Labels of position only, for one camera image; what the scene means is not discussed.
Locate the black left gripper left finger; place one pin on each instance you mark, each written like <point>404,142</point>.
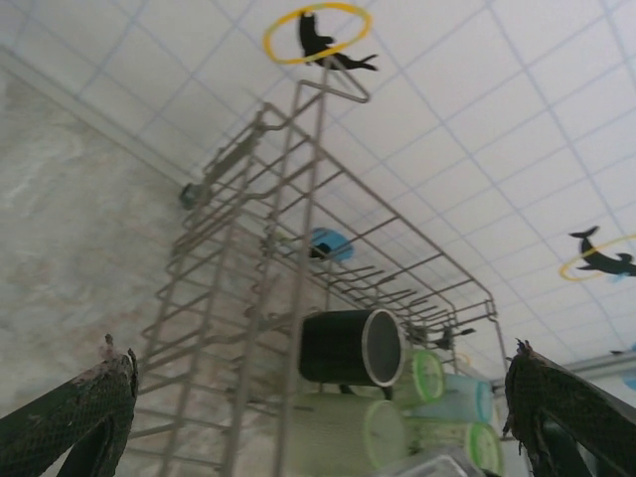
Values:
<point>54,422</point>

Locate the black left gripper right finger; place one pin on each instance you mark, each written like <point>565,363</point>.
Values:
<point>561,412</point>

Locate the tall green plastic cup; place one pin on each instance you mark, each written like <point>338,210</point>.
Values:
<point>484,447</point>

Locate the teal plastic cup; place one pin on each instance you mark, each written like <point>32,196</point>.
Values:
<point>462,397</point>

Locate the clear plastic cup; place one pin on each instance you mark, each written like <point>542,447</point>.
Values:
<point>437,467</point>

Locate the short green plastic cup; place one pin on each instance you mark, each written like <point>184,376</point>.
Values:
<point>427,377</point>

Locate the pale green plastic cup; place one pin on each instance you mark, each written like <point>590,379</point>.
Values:
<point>338,432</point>

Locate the black mug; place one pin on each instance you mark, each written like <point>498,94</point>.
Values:
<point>338,348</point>

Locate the blue oval sticker black fish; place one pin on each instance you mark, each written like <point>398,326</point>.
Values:
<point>338,246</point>

